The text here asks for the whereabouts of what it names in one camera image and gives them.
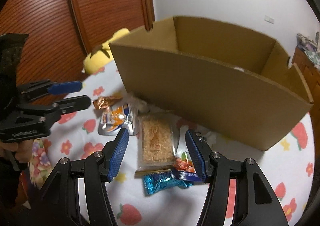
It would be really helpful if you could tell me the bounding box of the copper foil snack packet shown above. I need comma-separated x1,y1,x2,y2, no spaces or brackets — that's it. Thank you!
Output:
93,96,123,110

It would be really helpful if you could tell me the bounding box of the silver orange snack pouch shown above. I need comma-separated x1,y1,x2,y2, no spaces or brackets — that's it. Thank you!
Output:
98,104,139,136

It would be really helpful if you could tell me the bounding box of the silver blue snack packet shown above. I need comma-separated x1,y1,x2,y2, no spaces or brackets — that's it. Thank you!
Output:
172,125,201,182

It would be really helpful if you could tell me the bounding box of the blue foil candy packet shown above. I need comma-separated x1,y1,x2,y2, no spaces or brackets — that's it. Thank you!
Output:
143,172,194,196

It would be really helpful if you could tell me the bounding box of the clear rice cracker packet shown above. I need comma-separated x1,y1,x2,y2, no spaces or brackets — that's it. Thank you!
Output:
138,112,177,169

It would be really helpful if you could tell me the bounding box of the person's left hand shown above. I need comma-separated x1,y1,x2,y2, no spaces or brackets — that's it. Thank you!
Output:
0,140,33,163

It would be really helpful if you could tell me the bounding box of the floral pyjama sleeve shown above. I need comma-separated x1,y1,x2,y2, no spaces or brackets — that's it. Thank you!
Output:
15,138,53,207

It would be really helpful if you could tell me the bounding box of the yellow plush toy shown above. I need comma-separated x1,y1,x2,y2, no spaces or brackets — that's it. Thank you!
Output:
81,28,130,75

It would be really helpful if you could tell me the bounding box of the wooden louvered wardrobe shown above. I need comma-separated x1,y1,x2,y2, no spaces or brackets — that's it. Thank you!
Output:
1,0,155,84

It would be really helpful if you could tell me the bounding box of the brown cardboard box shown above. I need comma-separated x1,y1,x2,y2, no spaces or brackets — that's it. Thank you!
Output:
110,16,313,151

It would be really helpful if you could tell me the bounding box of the wooden side cabinet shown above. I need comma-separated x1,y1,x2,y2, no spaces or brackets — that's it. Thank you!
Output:
291,46,320,107

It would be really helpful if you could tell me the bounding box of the white wall switch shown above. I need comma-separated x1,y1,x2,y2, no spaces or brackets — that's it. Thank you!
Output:
264,15,274,24

